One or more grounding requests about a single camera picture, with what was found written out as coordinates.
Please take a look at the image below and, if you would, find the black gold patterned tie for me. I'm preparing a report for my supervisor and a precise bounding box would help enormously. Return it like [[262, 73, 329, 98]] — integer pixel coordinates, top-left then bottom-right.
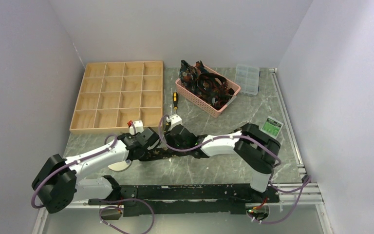
[[138, 147, 209, 161]]

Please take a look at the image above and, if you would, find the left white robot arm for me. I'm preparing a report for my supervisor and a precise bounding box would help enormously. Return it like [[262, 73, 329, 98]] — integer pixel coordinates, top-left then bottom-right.
[[31, 127, 159, 214]]

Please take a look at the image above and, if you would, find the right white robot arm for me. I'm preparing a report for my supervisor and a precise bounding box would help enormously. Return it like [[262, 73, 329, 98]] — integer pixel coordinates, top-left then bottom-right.
[[163, 123, 281, 202]]

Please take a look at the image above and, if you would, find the white tape roll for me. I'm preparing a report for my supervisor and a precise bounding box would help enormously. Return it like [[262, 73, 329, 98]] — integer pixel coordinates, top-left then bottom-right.
[[108, 160, 132, 172]]

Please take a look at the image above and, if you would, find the pile of patterned ties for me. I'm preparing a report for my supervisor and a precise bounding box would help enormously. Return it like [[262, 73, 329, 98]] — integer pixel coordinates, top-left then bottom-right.
[[179, 60, 235, 110]]

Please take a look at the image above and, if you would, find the pink plastic basket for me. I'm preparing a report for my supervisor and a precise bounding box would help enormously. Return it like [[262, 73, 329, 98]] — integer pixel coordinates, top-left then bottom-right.
[[175, 60, 241, 118]]

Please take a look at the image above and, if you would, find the upper black yellow screwdriver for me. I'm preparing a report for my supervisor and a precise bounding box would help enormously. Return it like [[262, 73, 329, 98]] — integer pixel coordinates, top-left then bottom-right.
[[172, 92, 179, 113]]

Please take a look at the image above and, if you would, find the wooden compartment tray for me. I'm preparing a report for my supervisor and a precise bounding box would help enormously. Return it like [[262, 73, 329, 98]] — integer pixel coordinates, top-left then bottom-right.
[[70, 61, 164, 134]]

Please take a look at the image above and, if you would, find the clear plastic organizer box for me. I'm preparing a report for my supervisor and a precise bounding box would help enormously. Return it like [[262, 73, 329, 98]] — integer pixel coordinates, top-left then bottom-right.
[[235, 64, 260, 95]]

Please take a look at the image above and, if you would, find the green screw bit box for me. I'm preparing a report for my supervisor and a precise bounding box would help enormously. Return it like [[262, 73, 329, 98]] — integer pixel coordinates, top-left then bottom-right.
[[261, 116, 284, 139]]

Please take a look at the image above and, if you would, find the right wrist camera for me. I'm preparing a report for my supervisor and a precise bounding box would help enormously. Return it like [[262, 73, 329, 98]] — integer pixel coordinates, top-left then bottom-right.
[[165, 114, 182, 131]]

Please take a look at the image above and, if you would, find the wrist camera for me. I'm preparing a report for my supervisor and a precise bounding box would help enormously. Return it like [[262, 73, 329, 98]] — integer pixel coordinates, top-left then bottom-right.
[[165, 114, 182, 131], [127, 120, 144, 135]]

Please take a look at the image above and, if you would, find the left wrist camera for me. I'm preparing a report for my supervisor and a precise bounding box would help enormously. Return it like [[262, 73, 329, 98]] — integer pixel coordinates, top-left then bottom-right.
[[127, 120, 144, 135]]

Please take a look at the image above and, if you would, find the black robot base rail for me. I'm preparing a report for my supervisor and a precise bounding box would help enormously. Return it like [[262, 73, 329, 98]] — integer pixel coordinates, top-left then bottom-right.
[[88, 183, 280, 217]]

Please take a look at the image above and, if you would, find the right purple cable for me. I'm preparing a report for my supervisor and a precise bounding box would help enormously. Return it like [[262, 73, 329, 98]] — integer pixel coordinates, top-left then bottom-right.
[[158, 114, 313, 225]]

